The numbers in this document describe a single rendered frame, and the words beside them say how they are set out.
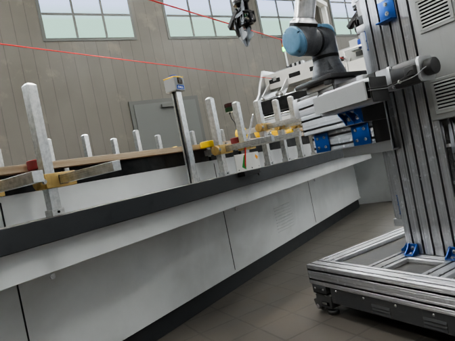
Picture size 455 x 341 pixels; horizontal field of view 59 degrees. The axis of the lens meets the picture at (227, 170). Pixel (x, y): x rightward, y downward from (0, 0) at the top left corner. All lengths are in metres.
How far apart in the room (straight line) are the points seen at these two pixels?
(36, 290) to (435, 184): 1.56
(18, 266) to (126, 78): 6.23
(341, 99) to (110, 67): 6.14
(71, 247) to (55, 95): 5.73
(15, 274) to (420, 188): 1.51
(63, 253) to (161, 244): 0.68
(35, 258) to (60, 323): 0.38
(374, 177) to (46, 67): 5.20
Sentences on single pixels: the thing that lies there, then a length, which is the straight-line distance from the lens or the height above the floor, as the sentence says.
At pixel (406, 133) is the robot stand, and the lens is 1.81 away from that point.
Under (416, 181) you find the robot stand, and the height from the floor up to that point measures 0.54.
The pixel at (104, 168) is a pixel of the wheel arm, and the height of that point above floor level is 0.82.
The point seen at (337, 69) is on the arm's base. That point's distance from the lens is 1.83.
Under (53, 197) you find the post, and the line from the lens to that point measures 1.48.
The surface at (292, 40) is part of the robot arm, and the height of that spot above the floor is 1.20.
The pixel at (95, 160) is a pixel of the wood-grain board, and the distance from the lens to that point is 1.80.
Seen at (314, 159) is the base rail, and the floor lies 0.67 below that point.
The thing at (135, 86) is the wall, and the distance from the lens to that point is 7.47.
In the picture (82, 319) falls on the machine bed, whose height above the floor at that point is 0.27.
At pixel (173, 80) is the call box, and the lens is 1.98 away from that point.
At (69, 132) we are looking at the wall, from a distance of 7.04.
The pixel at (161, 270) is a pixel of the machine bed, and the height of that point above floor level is 0.31.
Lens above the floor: 0.75
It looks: 1 degrees down
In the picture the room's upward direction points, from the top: 11 degrees counter-clockwise
